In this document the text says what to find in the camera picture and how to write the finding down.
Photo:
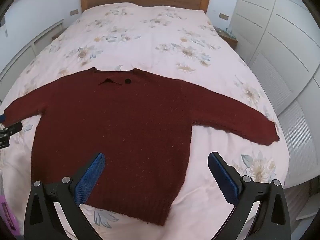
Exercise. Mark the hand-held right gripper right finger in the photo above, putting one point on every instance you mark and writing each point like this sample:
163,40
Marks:
223,177

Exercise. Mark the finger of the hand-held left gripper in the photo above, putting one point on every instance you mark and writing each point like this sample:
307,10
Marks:
13,127
2,118

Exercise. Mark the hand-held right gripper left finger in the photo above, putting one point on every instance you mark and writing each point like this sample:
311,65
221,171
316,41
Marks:
90,177

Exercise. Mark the dark red knitted sweater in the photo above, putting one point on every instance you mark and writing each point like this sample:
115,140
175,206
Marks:
125,130

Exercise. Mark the pink printed packet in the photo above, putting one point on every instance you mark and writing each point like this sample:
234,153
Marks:
7,215

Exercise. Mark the wooden nightstand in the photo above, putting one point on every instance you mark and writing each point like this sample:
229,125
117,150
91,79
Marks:
228,39

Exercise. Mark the white wardrobe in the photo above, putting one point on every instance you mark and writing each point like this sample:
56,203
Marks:
275,30

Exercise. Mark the bed with floral duvet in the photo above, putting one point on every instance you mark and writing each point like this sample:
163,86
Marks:
150,30

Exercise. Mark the wall socket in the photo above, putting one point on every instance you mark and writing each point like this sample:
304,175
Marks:
224,16
74,12

